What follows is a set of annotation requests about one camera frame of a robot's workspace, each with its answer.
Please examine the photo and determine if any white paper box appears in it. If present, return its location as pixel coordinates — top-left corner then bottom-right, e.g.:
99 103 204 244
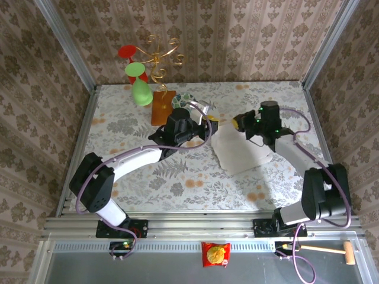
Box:
210 120 272 175

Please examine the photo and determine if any brown wooden board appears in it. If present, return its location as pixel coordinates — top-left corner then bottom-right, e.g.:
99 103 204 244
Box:
151 91 176 127

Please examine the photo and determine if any leaf-patterned bowl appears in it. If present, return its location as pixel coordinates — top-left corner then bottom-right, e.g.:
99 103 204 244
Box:
171 92 197 109

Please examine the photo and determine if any green plastic wine glass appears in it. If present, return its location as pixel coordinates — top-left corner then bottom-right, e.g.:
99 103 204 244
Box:
124 62 154 107

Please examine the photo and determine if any red plastic wine glass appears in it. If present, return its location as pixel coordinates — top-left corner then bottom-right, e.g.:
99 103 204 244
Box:
117 44 149 86

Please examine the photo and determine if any small black connector board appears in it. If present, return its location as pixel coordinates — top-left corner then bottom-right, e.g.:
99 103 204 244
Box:
274 241 297 251
109 241 134 251

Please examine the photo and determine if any red snack packet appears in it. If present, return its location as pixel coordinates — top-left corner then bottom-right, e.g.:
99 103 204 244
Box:
201 241 232 269

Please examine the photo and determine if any wooden mallet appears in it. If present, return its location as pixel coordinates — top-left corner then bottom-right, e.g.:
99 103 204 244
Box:
300 241 355 266

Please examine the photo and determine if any aluminium table side rail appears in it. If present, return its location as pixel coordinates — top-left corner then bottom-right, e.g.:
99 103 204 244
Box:
56 85 100 214
301 84 349 214

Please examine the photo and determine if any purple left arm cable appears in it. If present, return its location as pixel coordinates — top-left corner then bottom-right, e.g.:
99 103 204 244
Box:
75 101 213 260

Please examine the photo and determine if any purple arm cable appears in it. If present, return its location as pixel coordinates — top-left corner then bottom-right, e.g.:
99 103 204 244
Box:
75 101 213 260
280 108 353 283

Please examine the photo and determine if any gold wire glass rack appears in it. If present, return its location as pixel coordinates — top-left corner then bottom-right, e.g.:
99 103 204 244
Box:
139 34 186 109

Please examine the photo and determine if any aluminium front rail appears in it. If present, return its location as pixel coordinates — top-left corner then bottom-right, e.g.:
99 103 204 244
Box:
41 215 365 239

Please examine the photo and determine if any aluminium frame post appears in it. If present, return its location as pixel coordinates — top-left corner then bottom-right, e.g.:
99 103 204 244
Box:
34 0 98 92
301 0 362 89

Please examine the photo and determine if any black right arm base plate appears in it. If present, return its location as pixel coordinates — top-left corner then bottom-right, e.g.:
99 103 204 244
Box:
253 218 308 238

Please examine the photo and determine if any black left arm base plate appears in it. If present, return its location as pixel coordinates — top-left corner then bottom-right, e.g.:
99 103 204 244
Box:
95 219 149 239

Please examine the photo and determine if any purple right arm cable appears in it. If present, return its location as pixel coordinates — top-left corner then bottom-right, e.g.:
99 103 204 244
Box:
280 108 353 283

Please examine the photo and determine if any slotted grey cable duct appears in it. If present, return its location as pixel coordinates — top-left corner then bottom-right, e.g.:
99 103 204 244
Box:
52 241 298 253

